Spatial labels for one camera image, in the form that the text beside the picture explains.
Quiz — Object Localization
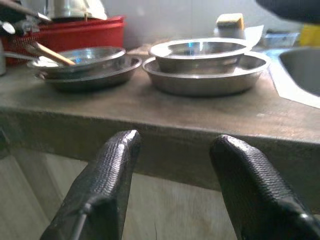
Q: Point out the stainless steel double sink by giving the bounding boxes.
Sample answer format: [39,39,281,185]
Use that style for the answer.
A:
[269,46,320,109]

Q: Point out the steel bowl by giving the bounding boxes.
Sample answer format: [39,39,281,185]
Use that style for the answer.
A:
[148,37,251,74]
[26,46,126,76]

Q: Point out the red plastic basin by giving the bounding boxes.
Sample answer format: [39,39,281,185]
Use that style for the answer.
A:
[1,15,126,66]

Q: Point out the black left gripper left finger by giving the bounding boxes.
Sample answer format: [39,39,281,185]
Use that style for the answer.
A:
[39,129,142,240]

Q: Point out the white ceramic bowl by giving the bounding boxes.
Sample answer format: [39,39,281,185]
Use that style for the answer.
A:
[213,24,265,47]

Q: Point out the small clear plastic container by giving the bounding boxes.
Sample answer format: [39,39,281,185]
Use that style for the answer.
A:
[261,31,300,48]

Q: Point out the wooden chopstick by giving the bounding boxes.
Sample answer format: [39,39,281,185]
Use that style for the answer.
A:
[31,41,76,67]

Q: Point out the yellow sponge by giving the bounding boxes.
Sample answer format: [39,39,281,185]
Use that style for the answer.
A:
[215,12,246,31]

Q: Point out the steel pot lid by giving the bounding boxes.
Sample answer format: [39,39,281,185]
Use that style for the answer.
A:
[47,0,109,23]

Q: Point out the yellow dish soap pump bottle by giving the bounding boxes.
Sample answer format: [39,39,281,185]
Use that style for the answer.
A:
[298,22,320,47]

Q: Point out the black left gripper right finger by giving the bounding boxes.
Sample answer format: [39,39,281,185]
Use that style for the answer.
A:
[209,134,320,240]

